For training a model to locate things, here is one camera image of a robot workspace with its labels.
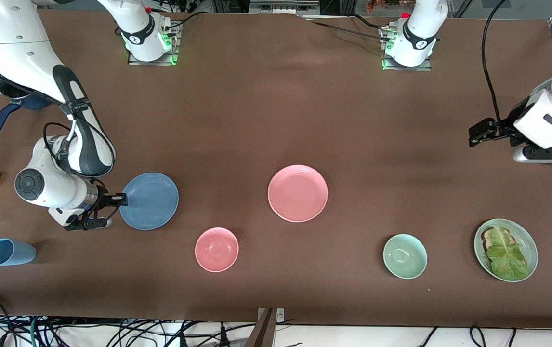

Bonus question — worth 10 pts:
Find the blue plate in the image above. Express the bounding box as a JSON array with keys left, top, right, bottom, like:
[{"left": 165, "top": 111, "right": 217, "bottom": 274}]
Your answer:
[{"left": 119, "top": 172, "right": 180, "bottom": 231}]

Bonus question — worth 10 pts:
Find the pink plate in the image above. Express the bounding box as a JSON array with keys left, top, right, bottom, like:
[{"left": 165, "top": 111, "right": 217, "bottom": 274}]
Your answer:
[{"left": 267, "top": 165, "right": 329, "bottom": 223}]

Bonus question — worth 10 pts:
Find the green plate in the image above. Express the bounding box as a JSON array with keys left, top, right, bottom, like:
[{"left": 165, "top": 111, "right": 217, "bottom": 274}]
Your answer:
[{"left": 473, "top": 218, "right": 539, "bottom": 283}]

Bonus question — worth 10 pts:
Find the toasted bread slice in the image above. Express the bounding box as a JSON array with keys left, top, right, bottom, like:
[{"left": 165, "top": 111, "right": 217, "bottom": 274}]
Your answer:
[{"left": 481, "top": 228, "right": 516, "bottom": 251}]

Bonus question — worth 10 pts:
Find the blue cup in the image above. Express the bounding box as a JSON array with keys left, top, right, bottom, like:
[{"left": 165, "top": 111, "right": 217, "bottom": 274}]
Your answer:
[{"left": 0, "top": 238, "right": 37, "bottom": 267}]

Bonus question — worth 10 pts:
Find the pink bowl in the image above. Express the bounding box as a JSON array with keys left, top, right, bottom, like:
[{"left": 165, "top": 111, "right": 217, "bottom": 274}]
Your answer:
[{"left": 195, "top": 227, "right": 239, "bottom": 273}]

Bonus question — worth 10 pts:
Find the green lettuce leaf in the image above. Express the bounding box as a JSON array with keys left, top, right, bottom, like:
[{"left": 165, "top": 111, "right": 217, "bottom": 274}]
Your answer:
[{"left": 486, "top": 227, "right": 529, "bottom": 281}]

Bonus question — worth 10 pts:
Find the green bowl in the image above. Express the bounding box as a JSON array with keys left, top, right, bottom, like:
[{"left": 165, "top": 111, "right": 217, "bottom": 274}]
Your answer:
[{"left": 383, "top": 234, "right": 428, "bottom": 280}]

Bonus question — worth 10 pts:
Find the orange dried plant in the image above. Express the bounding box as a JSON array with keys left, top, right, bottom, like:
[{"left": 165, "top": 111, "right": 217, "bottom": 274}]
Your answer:
[{"left": 367, "top": 0, "right": 402, "bottom": 13}]

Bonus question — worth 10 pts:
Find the brown table cover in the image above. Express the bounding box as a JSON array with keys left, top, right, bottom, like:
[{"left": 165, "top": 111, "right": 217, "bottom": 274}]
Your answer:
[{"left": 0, "top": 10, "right": 552, "bottom": 329}]

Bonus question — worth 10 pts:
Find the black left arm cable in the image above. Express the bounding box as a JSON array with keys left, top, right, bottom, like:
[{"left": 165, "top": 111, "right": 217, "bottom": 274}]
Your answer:
[{"left": 481, "top": 0, "right": 508, "bottom": 123}]

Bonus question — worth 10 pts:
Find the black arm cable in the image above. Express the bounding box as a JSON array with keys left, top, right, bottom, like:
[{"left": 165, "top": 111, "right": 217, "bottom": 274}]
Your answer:
[
  {"left": 43, "top": 99, "right": 117, "bottom": 169},
  {"left": 481, "top": 0, "right": 508, "bottom": 123}
]

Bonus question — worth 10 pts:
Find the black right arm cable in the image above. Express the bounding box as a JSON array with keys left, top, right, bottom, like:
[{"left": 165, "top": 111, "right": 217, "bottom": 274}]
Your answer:
[{"left": 43, "top": 99, "right": 117, "bottom": 169}]

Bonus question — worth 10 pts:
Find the blue saucepan with handle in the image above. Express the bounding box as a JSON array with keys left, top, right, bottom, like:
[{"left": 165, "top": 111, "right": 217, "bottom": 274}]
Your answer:
[{"left": 0, "top": 76, "right": 51, "bottom": 143}]

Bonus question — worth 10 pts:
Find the black base cable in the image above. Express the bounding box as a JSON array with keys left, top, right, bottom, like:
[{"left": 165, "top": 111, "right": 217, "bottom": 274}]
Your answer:
[
  {"left": 305, "top": 14, "right": 393, "bottom": 40},
  {"left": 163, "top": 10, "right": 209, "bottom": 30}
]

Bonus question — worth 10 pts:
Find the brown post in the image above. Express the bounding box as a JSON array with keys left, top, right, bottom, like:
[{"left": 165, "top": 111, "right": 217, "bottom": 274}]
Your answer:
[{"left": 245, "top": 308, "right": 276, "bottom": 347}]

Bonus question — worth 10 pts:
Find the small metal bracket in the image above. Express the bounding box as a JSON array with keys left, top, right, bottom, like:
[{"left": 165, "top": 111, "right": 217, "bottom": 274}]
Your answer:
[{"left": 257, "top": 308, "right": 285, "bottom": 322}]

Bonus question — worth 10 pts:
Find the aluminium frame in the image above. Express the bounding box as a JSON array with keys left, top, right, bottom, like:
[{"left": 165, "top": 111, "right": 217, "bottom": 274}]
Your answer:
[{"left": 249, "top": 0, "right": 321, "bottom": 17}]

